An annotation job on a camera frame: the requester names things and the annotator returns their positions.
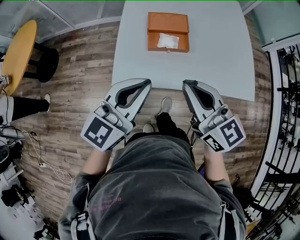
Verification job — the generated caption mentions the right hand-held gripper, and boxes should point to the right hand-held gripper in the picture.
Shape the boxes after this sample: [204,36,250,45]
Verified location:
[182,79,247,153]

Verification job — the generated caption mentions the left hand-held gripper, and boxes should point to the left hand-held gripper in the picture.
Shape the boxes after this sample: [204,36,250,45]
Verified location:
[81,78,152,152]

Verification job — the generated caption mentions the white plastic bag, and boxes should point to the white plastic bag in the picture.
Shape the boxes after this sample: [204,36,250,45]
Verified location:
[157,33,180,49]

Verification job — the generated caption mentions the orange box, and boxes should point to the orange box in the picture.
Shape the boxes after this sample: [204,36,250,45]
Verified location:
[147,12,190,53]

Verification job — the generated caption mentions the person's left forearm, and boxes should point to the person's left forearm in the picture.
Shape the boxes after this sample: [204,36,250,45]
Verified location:
[82,147,113,175]

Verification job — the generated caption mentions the person's right forearm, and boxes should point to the person's right forearm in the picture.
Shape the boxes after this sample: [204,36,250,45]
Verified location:
[203,145,232,186]

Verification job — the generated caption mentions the person's black trousers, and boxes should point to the person's black trousers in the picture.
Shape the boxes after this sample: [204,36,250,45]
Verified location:
[156,112,188,142]

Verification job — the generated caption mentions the dark blue phone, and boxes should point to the dark blue phone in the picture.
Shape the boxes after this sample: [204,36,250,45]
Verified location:
[197,164,207,179]

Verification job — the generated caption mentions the black metal rack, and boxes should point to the black metal rack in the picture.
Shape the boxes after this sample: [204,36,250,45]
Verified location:
[248,44,300,240]

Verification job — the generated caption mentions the person's grey shirt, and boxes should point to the person's grey shirt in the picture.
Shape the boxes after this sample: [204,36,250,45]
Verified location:
[58,135,248,240]

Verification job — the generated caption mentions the round yellow table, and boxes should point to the round yellow table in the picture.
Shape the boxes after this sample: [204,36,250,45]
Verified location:
[3,20,60,96]

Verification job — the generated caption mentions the black equipment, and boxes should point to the black equipment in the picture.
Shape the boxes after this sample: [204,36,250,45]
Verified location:
[0,140,24,174]

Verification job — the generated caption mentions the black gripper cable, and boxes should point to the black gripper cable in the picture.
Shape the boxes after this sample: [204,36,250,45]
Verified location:
[188,116,200,149]

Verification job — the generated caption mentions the white floor cable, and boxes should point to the white floor cable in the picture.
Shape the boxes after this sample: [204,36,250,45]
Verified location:
[28,131,72,185]

